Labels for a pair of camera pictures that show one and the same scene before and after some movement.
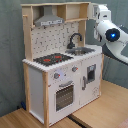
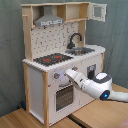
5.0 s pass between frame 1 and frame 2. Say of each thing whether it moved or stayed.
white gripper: moved
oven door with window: stayed
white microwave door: stayed
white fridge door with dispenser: stayed
